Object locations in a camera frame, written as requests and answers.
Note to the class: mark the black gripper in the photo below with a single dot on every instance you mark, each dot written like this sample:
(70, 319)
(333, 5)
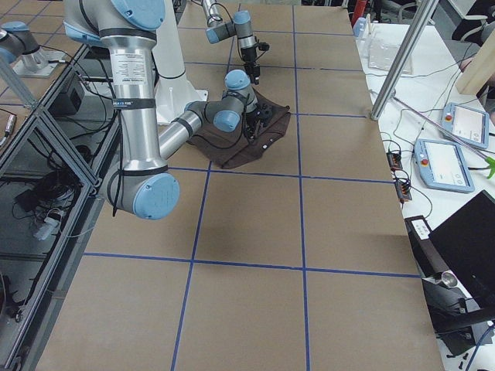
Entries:
(250, 56)
(254, 119)

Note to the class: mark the dark brown t-shirt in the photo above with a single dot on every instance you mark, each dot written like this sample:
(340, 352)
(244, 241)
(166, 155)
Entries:
(231, 150)

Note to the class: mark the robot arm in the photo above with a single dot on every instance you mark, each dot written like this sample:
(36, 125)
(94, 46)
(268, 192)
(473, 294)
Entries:
(140, 182)
(221, 25)

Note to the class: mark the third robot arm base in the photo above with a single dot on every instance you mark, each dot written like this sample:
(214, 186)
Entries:
(20, 48)

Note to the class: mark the red cylinder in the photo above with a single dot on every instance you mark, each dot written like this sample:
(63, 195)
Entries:
(359, 9)

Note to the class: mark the clear plastic bag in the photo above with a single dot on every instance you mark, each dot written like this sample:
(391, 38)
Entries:
(381, 54)

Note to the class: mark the black power adapter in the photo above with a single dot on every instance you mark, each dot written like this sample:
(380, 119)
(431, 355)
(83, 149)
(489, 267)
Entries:
(69, 99)

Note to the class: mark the near teach pendant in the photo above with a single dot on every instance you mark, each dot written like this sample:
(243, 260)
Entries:
(442, 166)

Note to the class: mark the teach pendant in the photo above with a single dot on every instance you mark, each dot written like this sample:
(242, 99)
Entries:
(442, 166)
(467, 123)

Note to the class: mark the far teach pendant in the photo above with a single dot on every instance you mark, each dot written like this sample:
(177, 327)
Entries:
(467, 123)

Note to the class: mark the black labelled box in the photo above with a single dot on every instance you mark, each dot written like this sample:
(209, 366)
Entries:
(427, 257)

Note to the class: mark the reacher grabber stick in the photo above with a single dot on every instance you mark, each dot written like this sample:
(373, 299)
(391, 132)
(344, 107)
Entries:
(489, 160)

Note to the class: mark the black laptop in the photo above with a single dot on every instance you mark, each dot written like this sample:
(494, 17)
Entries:
(465, 241)

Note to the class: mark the metal cup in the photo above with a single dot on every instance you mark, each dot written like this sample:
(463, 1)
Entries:
(445, 279)

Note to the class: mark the black monitor stand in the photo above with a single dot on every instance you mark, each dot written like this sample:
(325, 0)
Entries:
(458, 321)

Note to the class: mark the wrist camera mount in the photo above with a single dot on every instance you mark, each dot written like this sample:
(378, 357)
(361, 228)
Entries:
(262, 46)
(265, 112)

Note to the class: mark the aluminium frame post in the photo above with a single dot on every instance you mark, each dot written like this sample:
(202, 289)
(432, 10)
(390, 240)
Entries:
(412, 36)

